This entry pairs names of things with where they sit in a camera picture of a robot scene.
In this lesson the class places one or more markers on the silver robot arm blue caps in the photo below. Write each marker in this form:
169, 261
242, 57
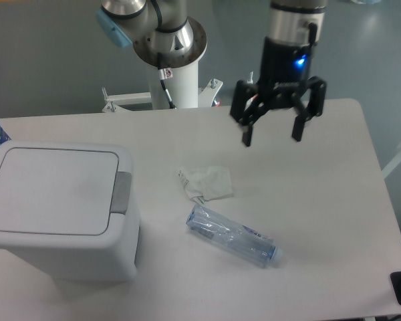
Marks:
292, 22

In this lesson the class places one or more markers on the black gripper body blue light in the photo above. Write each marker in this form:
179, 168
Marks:
284, 67

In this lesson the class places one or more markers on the white push-top trash can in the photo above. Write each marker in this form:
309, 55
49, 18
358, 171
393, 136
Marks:
69, 209

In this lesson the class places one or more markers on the crumpled white tissue wrapper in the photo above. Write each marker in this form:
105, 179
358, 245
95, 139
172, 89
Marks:
206, 183

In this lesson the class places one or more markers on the crushed clear plastic bottle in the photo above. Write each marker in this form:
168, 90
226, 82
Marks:
234, 237

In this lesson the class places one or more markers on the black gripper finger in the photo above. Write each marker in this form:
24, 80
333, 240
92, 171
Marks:
317, 88
250, 102

